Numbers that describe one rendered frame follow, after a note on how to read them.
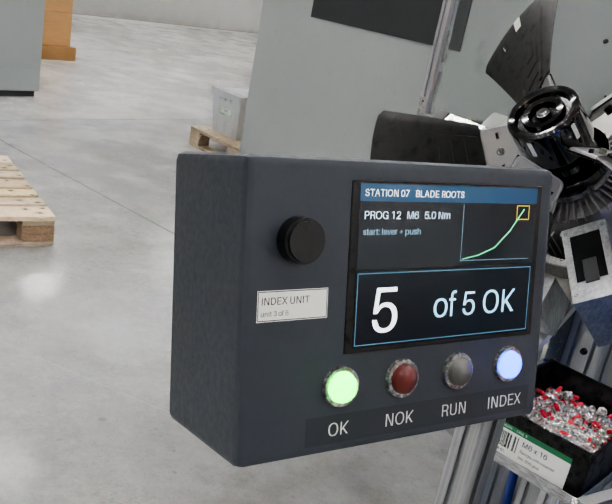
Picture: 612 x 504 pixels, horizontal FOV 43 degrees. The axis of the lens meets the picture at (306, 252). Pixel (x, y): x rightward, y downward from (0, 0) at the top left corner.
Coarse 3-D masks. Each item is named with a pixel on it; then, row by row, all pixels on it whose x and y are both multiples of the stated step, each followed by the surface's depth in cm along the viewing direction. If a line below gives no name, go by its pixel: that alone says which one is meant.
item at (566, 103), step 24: (528, 96) 129; (552, 96) 127; (576, 96) 123; (528, 120) 126; (552, 120) 123; (576, 120) 121; (552, 144) 122; (576, 144) 123; (600, 144) 129; (552, 168) 126; (576, 168) 128; (600, 168) 126
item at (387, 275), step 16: (368, 272) 50; (384, 272) 51; (400, 272) 51; (416, 272) 52; (368, 288) 50; (384, 288) 51; (400, 288) 52; (368, 304) 50; (384, 304) 51; (400, 304) 52; (368, 320) 50; (384, 320) 51; (400, 320) 52; (368, 336) 51; (384, 336) 51; (400, 336) 52
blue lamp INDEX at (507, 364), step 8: (504, 352) 57; (512, 352) 57; (496, 360) 57; (504, 360) 57; (512, 360) 57; (520, 360) 58; (496, 368) 57; (504, 368) 57; (512, 368) 57; (520, 368) 58; (496, 376) 58; (504, 376) 57; (512, 376) 58
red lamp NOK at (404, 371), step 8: (400, 360) 52; (408, 360) 52; (392, 368) 52; (400, 368) 52; (408, 368) 52; (416, 368) 53; (392, 376) 52; (400, 376) 52; (408, 376) 52; (416, 376) 52; (392, 384) 52; (400, 384) 52; (408, 384) 52; (416, 384) 53; (392, 392) 52; (400, 392) 52; (408, 392) 52
